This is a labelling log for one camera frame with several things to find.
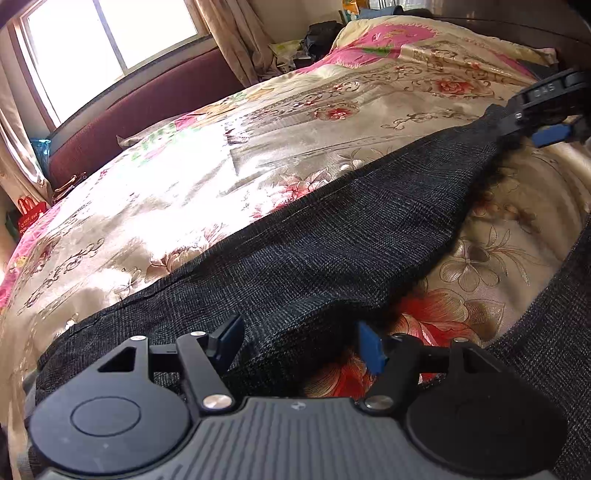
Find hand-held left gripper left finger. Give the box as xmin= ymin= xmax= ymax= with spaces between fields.
xmin=95 ymin=315 xmax=245 ymax=414

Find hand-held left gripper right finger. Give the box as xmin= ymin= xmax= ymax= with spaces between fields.
xmin=357 ymin=322 xmax=499 ymax=414

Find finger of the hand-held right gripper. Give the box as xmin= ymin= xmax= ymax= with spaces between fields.
xmin=530 ymin=116 xmax=591 ymax=149
xmin=488 ymin=104 xmax=528 ymax=140

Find dark grey pants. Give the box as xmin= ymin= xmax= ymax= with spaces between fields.
xmin=28 ymin=104 xmax=514 ymax=462

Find person's grey knit clothing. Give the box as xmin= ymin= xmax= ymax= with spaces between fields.
xmin=482 ymin=215 xmax=591 ymax=480

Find floral satin bedspread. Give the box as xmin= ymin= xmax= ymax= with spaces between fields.
xmin=0 ymin=16 xmax=591 ymax=402

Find dark clothes pile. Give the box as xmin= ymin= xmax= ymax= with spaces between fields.
xmin=302 ymin=21 xmax=354 ymax=63

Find green floral bag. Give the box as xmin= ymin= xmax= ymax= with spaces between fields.
xmin=268 ymin=39 xmax=308 ymax=75

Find red shopping bag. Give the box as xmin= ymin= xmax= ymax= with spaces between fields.
xmin=17 ymin=196 xmax=48 ymax=238

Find maroon padded headboard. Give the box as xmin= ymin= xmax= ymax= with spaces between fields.
xmin=46 ymin=45 xmax=243 ymax=191

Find blue plastic item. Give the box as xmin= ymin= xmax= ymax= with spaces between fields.
xmin=30 ymin=137 xmax=51 ymax=169

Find beige patterned curtain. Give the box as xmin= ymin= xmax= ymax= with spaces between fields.
xmin=0 ymin=60 xmax=54 ymax=217
xmin=191 ymin=0 xmax=283 ymax=84

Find window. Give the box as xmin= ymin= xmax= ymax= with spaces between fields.
xmin=14 ymin=0 xmax=213 ymax=127

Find gold-coloured handle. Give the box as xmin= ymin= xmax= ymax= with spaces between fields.
xmin=53 ymin=172 xmax=88 ymax=195

